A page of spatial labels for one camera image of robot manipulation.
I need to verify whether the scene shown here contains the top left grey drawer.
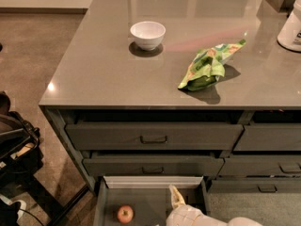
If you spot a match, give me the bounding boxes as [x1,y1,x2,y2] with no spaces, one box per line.
[65,121,243,150]

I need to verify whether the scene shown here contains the middle right grey drawer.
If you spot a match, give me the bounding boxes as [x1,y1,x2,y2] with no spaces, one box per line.
[219,155,301,177]

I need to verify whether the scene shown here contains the grey counter cabinet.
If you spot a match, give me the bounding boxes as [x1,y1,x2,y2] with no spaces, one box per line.
[40,0,301,189]

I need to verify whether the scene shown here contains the middle left grey drawer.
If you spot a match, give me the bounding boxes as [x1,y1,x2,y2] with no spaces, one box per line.
[83,153,224,176]

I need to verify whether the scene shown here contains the green snack bag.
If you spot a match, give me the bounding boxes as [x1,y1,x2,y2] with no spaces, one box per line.
[178,40,246,91]

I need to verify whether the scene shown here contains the open bottom left drawer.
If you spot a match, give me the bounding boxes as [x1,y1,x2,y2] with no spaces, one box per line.
[93,176,207,226]

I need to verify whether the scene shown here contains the red apple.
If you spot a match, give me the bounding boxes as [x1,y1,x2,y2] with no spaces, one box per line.
[117,205,134,224]

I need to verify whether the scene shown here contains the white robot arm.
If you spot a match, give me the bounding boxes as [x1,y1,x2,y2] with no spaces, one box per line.
[166,185,262,226]

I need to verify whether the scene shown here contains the white ceramic bowl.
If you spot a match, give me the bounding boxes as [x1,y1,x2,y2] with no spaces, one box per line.
[130,21,166,51]

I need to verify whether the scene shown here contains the top right grey drawer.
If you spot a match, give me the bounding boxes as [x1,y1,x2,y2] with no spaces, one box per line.
[235,123,301,152]

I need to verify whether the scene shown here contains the bottom right grey drawer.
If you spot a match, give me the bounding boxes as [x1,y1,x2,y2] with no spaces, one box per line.
[208,178,301,193]

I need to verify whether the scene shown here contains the grey drawer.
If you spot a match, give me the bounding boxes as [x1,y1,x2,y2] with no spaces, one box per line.
[208,178,301,193]
[83,153,224,176]
[219,155,301,177]
[65,121,243,150]
[235,123,301,152]

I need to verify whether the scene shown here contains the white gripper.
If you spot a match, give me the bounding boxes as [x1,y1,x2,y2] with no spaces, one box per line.
[166,185,227,226]

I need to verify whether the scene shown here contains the white plastic canister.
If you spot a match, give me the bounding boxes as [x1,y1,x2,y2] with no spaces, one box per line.
[277,0,301,52]

